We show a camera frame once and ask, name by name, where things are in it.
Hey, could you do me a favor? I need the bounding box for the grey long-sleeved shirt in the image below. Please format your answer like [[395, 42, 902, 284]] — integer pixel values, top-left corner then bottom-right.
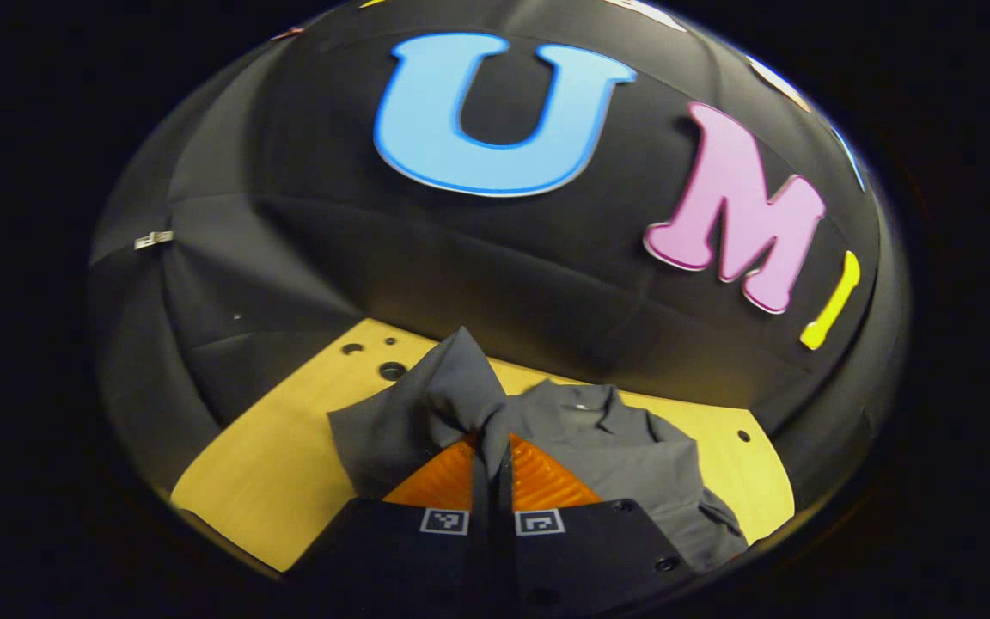
[[327, 326, 750, 574]]

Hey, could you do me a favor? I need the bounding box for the black backdrop cloth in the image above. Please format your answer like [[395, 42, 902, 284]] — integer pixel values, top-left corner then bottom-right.
[[87, 0, 913, 517]]

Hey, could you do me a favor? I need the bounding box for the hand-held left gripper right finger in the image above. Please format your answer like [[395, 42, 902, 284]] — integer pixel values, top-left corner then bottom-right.
[[492, 432, 695, 608]]

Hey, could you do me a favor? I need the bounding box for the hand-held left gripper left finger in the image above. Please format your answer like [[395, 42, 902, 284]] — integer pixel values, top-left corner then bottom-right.
[[284, 432, 493, 608]]

